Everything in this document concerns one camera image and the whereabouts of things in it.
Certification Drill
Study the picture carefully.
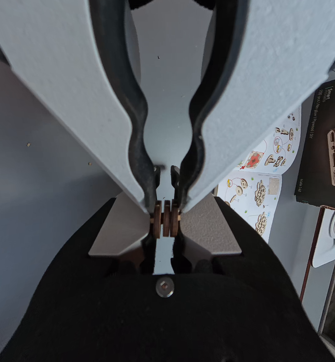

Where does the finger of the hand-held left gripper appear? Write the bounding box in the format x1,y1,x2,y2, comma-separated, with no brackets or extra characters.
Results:
178,0,335,213
0,0,158,213

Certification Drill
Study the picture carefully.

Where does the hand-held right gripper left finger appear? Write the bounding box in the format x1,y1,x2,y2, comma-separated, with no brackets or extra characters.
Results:
88,165,161,274

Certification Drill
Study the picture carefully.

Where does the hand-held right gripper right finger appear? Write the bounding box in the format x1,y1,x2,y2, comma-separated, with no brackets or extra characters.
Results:
170,165,243,274

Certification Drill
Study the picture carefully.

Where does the dark wooden disc assembly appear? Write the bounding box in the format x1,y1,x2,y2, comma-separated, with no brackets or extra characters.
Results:
151,199,181,239

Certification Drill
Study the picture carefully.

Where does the black model kit box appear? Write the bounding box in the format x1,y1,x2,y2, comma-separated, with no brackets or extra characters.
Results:
294,75,335,211

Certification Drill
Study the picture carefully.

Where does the illustrated instruction booklet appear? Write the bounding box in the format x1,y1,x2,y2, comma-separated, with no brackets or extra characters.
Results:
217,106,302,244

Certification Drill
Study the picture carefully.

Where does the white stand base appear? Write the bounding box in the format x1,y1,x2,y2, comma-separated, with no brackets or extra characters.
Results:
312,208,335,268

